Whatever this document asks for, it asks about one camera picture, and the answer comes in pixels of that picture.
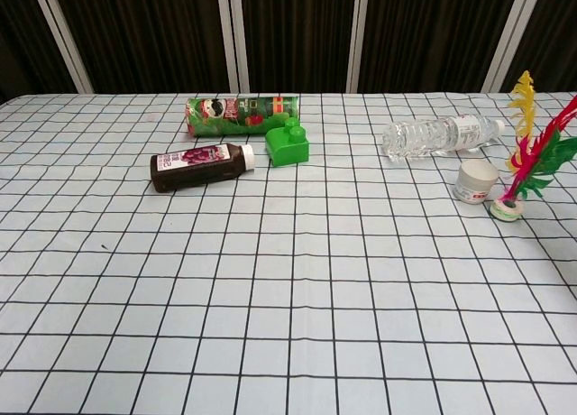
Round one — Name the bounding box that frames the colourful feather shuttlecock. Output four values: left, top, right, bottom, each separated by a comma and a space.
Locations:
490, 69, 577, 222

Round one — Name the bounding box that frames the green plastic building block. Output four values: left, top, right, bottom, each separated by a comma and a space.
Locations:
264, 117, 312, 168

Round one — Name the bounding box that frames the dark grape juice bottle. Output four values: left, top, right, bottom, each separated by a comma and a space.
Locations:
150, 143, 257, 194

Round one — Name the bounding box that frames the green Pringles can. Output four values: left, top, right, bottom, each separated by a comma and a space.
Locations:
182, 94, 302, 139

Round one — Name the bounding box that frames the white grid-pattern tablecloth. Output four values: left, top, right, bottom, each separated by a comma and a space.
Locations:
0, 91, 577, 415

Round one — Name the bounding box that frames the clear plastic water bottle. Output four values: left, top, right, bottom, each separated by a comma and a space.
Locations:
381, 114, 507, 163

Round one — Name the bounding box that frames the dark folding screen with white frames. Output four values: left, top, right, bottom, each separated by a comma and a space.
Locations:
0, 0, 577, 105

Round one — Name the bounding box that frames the small white jar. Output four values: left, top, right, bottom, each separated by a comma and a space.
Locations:
453, 159, 500, 205

